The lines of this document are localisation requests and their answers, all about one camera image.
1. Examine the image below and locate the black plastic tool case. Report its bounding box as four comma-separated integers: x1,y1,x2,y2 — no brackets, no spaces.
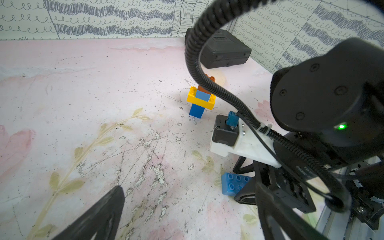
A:
200,30,252,69

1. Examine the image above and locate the aluminium mounting rail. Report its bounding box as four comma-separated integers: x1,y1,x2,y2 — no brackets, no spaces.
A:
314,167,384,240

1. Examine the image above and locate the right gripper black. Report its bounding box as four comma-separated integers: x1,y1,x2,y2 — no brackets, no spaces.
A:
232,146,349,214

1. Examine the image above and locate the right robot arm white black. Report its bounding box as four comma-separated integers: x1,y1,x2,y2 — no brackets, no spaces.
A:
233,39,384,212

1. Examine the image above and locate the brown square lego brick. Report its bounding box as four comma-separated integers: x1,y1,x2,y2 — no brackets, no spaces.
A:
198,75,216,95

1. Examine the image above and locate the light blue long lego brick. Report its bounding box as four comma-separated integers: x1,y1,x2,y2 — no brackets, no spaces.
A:
221,173,251,197

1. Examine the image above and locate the yellow long lego brick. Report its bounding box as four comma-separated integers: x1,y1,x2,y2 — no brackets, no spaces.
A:
187,87,216,110

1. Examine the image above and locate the right camera black corrugated cable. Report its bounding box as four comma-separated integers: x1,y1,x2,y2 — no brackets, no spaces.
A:
184,0,352,214

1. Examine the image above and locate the light blue square lego brick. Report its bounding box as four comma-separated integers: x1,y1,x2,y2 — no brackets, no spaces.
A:
195,90,211,102

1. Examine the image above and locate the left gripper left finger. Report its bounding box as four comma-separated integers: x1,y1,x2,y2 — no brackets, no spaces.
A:
54,186,125,240

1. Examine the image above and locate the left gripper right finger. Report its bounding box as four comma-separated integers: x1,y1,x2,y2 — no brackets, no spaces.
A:
255,183,326,240

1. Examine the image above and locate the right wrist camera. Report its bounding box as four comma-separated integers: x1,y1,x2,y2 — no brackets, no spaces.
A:
212,111,240,147

